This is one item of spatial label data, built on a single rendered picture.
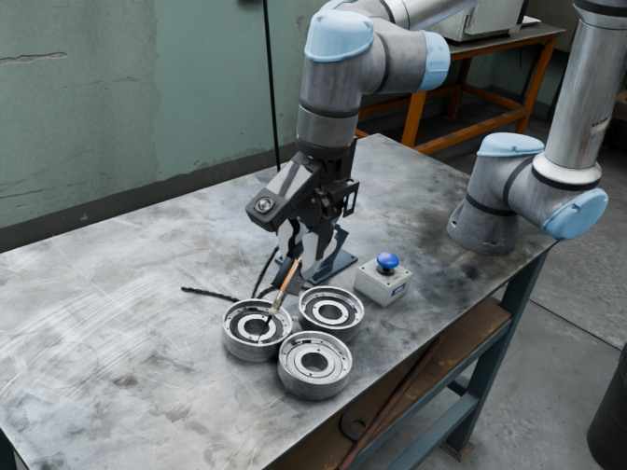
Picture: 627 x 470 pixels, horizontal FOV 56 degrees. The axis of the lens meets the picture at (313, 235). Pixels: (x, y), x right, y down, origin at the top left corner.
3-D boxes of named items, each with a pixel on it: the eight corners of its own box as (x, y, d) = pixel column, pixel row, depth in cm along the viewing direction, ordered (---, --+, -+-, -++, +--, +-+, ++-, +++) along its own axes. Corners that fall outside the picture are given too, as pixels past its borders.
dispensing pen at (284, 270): (242, 336, 85) (297, 233, 84) (257, 337, 88) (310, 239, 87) (253, 343, 84) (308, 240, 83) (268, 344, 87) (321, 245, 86)
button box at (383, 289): (383, 308, 101) (390, 285, 99) (353, 287, 105) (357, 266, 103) (411, 291, 107) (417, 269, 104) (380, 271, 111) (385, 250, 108)
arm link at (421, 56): (410, 16, 81) (342, 15, 76) (463, 40, 73) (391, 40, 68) (397, 72, 85) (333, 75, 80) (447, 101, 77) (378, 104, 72)
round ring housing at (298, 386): (357, 398, 83) (362, 379, 81) (285, 408, 80) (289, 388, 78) (334, 347, 92) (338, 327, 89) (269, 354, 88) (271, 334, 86)
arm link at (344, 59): (395, 25, 67) (330, 24, 63) (376, 116, 73) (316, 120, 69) (358, 7, 73) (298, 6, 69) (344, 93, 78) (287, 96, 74)
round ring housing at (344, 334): (348, 303, 101) (352, 283, 99) (368, 345, 93) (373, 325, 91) (289, 307, 98) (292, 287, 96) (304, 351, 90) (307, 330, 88)
